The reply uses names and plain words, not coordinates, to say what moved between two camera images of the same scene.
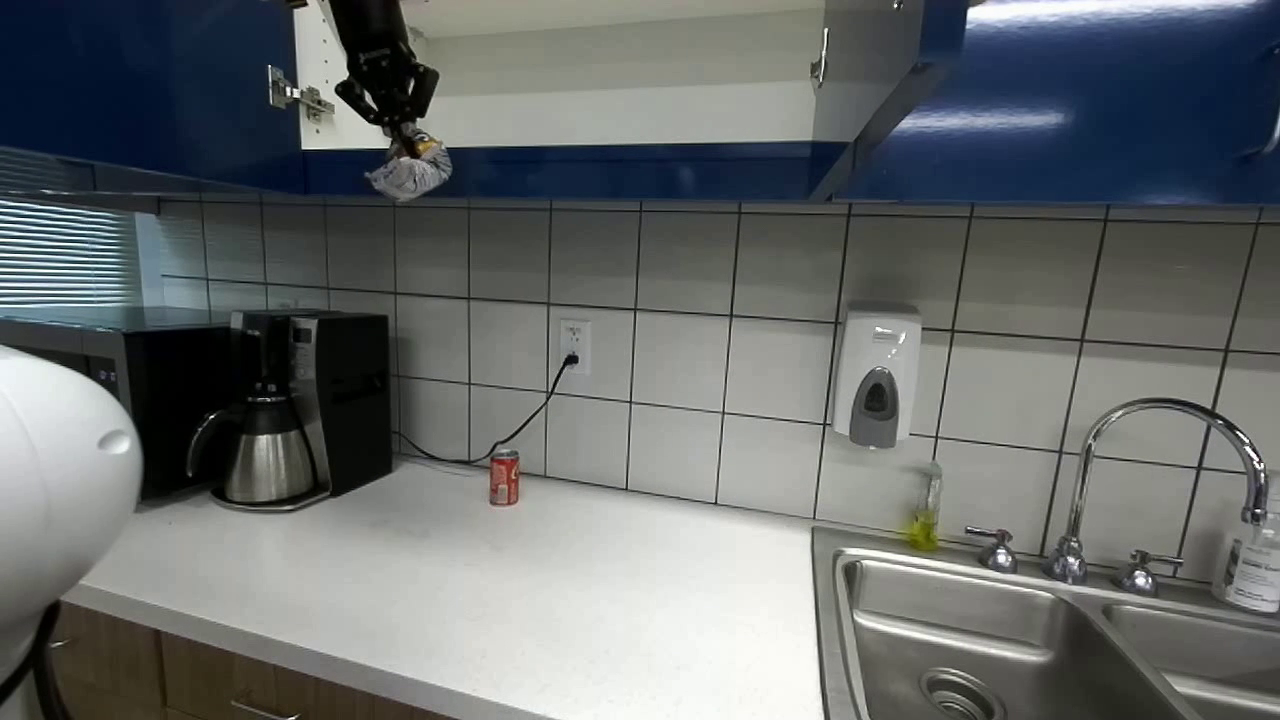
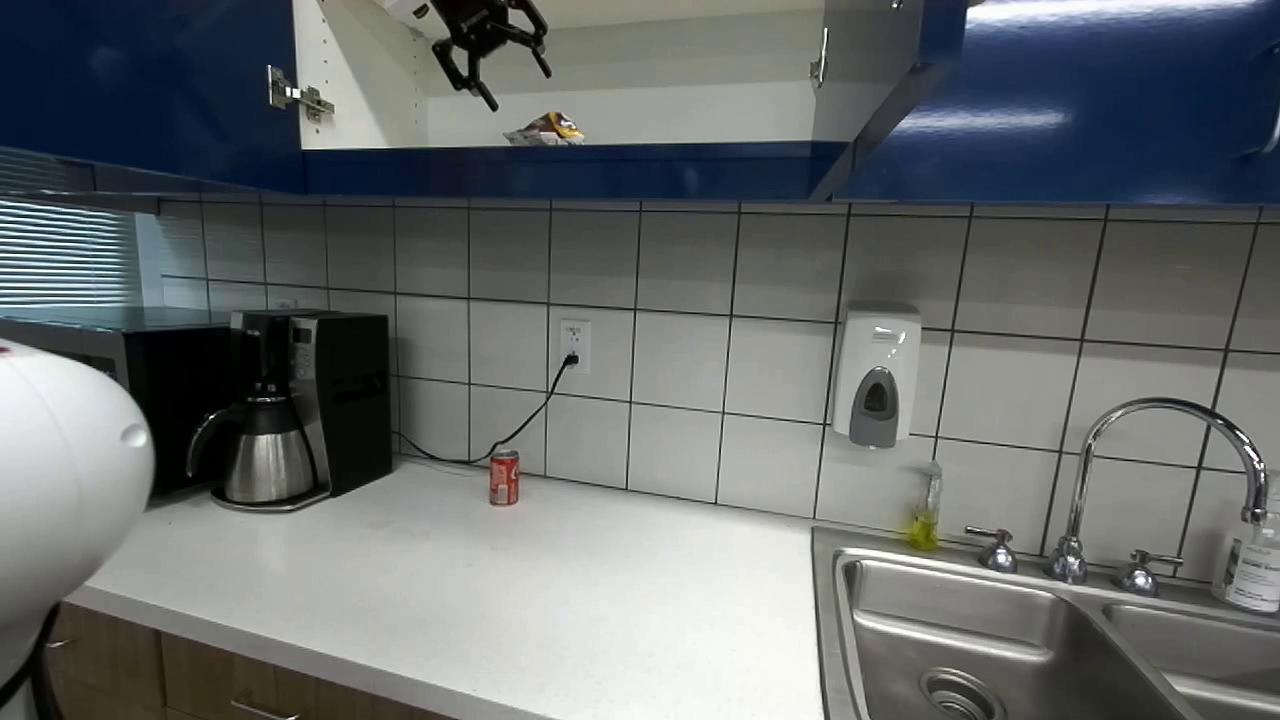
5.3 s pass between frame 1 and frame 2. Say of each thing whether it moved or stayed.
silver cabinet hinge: stayed
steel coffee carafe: stayed
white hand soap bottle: stayed
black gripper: moved
